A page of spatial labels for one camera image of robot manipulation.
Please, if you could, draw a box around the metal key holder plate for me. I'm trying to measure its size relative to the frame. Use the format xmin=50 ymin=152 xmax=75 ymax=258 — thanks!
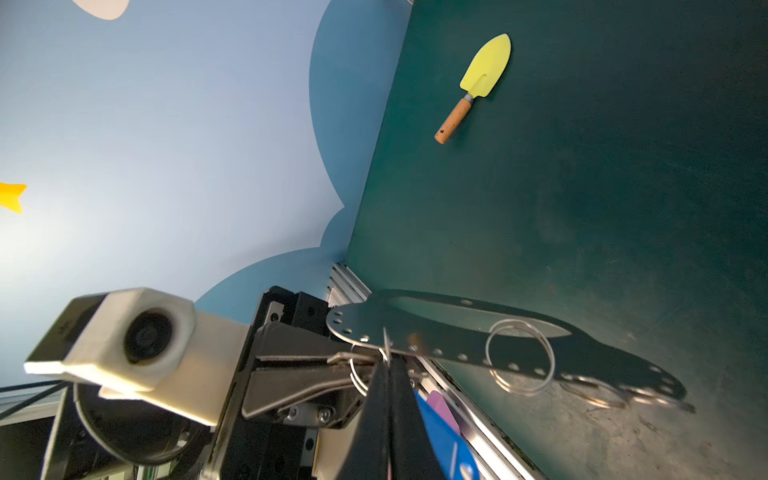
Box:
xmin=327 ymin=290 xmax=695 ymax=413

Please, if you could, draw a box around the front aluminium rail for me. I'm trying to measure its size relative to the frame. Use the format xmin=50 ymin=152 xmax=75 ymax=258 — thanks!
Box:
xmin=323 ymin=262 xmax=547 ymax=480

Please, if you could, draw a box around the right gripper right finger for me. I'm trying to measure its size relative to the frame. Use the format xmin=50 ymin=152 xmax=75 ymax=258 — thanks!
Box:
xmin=389 ymin=358 xmax=445 ymax=480

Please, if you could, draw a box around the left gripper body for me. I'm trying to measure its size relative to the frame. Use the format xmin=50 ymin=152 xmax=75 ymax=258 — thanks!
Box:
xmin=200 ymin=286 xmax=372 ymax=479

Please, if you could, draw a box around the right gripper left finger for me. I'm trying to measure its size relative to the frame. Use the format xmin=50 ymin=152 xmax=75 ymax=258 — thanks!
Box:
xmin=337 ymin=363 xmax=390 ymax=480

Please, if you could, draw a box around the purple toy shovel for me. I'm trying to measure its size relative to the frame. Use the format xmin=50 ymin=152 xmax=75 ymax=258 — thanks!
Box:
xmin=426 ymin=390 xmax=461 ymax=435

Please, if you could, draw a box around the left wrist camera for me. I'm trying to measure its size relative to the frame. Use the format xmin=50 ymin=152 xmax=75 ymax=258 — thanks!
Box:
xmin=24 ymin=288 xmax=249 ymax=427

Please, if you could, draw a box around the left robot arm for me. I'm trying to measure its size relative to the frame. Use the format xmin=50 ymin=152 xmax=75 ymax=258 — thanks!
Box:
xmin=24 ymin=287 xmax=363 ymax=479

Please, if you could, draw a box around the green trowel wooden handle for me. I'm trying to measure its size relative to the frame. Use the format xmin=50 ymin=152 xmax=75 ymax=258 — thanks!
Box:
xmin=434 ymin=33 xmax=512 ymax=144

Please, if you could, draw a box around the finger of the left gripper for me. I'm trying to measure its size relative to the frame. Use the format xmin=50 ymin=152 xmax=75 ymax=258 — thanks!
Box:
xmin=241 ymin=352 xmax=377 ymax=429

